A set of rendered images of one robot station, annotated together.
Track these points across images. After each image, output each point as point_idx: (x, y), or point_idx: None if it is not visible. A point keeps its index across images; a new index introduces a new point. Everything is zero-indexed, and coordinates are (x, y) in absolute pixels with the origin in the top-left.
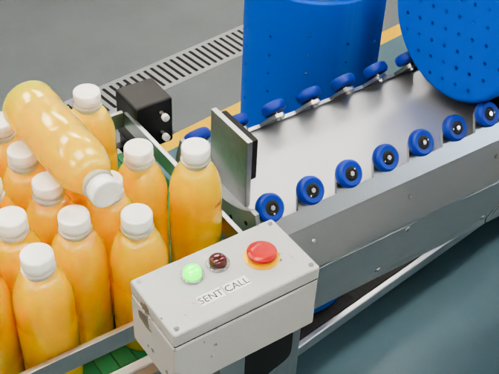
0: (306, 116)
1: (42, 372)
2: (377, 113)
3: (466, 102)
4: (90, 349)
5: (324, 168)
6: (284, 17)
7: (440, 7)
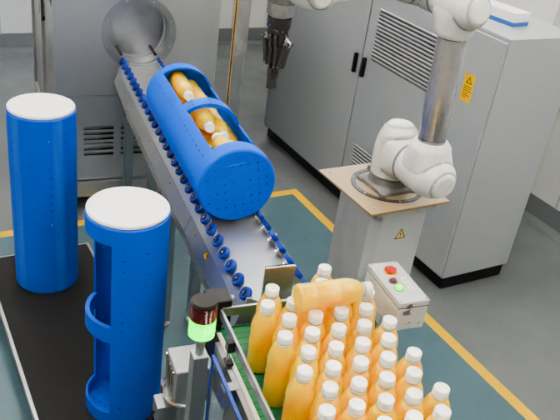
0: None
1: None
2: (233, 243)
3: (251, 214)
4: None
5: None
6: (155, 237)
7: (229, 182)
